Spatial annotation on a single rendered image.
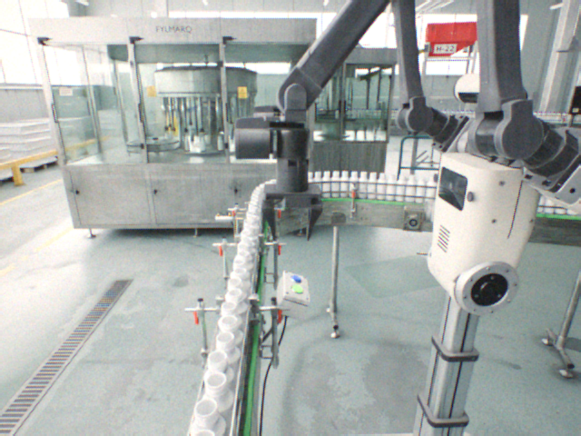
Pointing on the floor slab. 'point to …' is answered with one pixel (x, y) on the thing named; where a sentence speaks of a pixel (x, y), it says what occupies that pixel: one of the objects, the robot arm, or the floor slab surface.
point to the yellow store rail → (24, 163)
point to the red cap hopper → (451, 32)
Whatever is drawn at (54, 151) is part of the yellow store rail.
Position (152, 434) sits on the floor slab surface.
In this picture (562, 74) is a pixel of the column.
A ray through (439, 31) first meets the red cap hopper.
